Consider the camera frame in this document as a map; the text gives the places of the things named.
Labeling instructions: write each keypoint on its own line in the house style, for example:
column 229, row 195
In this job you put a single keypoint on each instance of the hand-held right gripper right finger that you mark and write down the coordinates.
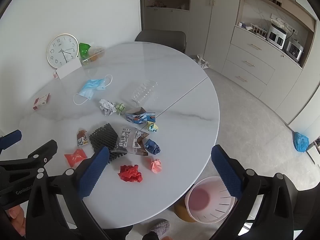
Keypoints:
column 226, row 172

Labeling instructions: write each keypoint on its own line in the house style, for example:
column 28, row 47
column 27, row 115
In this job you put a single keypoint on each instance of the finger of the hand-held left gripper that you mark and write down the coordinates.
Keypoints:
column 11, row 138
column 37, row 157

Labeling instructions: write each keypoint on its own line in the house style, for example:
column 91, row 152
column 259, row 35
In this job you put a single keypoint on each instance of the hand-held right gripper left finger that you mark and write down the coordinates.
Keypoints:
column 95, row 171

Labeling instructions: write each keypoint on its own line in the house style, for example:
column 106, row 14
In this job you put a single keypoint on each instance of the orange-red plastic wrapper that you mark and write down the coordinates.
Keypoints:
column 75, row 157

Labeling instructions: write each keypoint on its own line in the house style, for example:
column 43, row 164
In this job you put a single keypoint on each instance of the black egg-crate foam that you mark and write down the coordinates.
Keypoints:
column 102, row 136

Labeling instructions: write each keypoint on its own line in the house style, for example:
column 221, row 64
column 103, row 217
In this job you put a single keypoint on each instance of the white plastic waste basket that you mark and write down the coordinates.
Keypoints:
column 200, row 200

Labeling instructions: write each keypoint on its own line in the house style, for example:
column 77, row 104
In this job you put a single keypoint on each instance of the blue printed carton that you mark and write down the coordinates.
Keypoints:
column 140, row 117

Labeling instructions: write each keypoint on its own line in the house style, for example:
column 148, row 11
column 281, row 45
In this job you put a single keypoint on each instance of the person's left hand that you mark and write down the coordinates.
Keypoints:
column 13, row 213

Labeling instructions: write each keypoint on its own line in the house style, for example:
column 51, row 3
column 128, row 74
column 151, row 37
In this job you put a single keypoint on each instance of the small brown snack wrapper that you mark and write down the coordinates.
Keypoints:
column 82, row 138

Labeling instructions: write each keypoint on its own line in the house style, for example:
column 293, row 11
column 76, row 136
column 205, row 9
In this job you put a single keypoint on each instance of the red crumpled paper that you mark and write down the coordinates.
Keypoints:
column 130, row 173

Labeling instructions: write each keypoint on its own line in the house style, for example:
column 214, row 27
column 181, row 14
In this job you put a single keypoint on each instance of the clear brown snack packet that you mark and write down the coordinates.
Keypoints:
column 127, row 140

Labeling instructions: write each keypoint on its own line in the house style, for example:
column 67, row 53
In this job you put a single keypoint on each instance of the small red box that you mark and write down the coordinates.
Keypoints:
column 41, row 101

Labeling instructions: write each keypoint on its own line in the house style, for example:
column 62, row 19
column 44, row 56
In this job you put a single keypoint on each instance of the brown wooden stool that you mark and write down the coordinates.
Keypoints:
column 181, row 212

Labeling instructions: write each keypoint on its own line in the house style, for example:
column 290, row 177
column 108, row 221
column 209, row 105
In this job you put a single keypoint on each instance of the pink crumpled paper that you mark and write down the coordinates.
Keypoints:
column 155, row 165

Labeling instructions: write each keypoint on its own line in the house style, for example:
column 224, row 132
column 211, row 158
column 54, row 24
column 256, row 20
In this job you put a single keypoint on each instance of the blue crumpled wrapper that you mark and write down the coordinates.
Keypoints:
column 152, row 147

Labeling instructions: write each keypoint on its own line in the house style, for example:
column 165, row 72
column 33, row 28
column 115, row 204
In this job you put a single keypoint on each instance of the white crumpled paper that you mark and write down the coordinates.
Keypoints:
column 107, row 107

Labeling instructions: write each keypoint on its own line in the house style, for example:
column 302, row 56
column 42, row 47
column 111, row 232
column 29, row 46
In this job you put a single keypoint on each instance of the person's left leg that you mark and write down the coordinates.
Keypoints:
column 121, row 233

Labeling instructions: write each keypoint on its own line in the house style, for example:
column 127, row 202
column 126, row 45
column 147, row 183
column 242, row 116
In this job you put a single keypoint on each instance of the person's leg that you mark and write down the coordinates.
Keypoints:
column 151, row 236
column 121, row 233

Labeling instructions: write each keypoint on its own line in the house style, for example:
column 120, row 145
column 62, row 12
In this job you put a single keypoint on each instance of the green crumpled paper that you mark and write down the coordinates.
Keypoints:
column 120, row 108

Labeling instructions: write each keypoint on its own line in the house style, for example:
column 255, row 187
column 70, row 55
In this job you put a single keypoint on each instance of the yellow crumpled paper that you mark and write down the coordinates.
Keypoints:
column 152, row 126

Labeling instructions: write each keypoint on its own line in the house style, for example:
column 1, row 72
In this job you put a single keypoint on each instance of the blue plastic bag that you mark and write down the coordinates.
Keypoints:
column 301, row 142

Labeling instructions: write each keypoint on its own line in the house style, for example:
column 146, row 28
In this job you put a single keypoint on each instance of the blue face mask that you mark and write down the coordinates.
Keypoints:
column 90, row 87

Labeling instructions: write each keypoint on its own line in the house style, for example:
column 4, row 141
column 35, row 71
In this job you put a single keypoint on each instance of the grey knitted shoe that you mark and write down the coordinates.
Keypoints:
column 161, row 226

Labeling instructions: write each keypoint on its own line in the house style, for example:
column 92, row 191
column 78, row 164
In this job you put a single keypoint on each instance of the person's right leg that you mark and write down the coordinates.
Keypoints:
column 151, row 236

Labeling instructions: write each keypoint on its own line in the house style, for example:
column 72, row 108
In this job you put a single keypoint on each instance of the white card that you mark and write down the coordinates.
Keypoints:
column 67, row 70

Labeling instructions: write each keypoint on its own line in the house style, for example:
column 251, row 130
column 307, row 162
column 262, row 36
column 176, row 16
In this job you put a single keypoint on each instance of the low open bookshelf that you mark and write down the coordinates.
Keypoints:
column 314, row 150

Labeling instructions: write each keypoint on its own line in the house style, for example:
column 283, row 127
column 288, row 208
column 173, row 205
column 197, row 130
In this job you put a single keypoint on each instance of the clear plastic bottle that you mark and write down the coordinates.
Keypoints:
column 143, row 92

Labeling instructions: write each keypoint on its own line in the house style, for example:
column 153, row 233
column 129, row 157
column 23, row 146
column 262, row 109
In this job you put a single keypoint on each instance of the beige drawer cabinet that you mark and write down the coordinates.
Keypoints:
column 250, row 62

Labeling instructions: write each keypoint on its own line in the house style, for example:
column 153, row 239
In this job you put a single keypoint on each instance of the white folding floor rack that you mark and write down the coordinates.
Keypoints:
column 203, row 61

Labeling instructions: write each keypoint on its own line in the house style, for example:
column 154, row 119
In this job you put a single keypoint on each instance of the clear plastic bag with orange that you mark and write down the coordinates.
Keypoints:
column 95, row 56

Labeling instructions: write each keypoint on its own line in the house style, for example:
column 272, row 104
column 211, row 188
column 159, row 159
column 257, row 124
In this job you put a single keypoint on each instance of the green plastic bag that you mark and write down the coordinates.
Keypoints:
column 84, row 49

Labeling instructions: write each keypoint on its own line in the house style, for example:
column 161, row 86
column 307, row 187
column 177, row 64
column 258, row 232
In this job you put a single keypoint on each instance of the silver rice cooker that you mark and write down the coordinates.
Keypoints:
column 295, row 50

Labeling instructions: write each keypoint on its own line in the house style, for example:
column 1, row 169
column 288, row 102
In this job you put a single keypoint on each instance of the wooden dish rack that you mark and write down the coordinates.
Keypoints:
column 258, row 31

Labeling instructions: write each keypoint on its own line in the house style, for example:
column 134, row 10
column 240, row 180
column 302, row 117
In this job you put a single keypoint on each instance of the white countertop oven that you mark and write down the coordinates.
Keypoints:
column 276, row 36

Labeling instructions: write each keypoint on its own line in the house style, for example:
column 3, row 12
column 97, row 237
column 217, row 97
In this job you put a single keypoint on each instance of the grey leather chair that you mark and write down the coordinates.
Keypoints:
column 160, row 36

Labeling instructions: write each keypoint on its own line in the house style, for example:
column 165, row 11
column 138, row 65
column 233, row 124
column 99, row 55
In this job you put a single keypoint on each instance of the beige tall wardrobe cabinet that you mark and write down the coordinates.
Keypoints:
column 215, row 22

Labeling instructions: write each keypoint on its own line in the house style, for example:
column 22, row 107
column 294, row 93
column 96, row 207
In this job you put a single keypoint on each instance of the beige niche cabinet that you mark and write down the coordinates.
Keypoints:
column 166, row 17

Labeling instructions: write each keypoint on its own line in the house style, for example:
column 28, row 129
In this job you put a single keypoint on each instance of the white round wall clock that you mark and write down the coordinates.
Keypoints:
column 62, row 51

